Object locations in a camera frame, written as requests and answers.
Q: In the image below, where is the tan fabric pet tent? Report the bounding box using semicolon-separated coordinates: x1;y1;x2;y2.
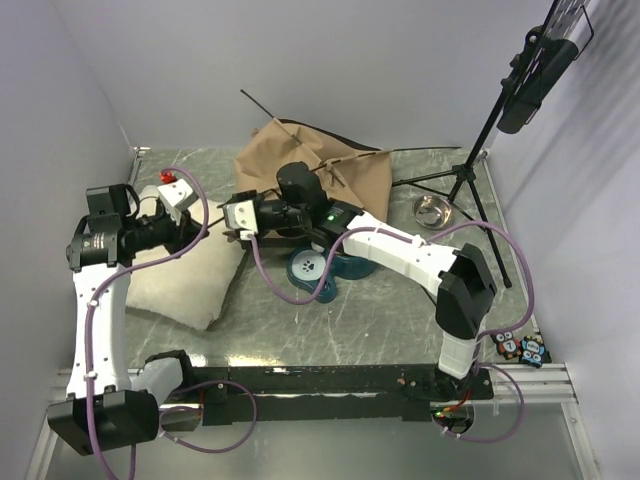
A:
234;119;392;221

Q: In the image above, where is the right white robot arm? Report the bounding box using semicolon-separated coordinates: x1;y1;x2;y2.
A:
240;162;496;399

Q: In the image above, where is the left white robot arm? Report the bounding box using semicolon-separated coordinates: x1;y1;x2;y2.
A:
47;179;201;456

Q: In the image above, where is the teal pet feeder stand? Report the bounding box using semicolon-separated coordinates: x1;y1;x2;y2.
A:
286;246;376;305

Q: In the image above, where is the steel pet bowl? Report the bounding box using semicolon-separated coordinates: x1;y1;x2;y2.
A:
413;195;454;230

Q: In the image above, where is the white fluffy cushion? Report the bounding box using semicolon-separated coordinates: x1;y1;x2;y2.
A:
124;185;247;331

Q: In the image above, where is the black tripod stand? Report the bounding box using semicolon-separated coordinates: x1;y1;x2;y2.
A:
394;74;516;290

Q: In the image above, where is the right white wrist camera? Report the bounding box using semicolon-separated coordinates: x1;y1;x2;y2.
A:
222;200;259;241

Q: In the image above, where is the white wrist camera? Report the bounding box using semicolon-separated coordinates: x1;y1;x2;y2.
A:
157;179;198;225
222;200;259;241

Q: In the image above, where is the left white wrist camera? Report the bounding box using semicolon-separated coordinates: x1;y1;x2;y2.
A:
157;179;198;225

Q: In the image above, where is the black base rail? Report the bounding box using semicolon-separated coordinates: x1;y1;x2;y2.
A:
161;364;494;426

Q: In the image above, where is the aluminium frame rail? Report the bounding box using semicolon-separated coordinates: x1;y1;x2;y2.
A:
47;363;581;411

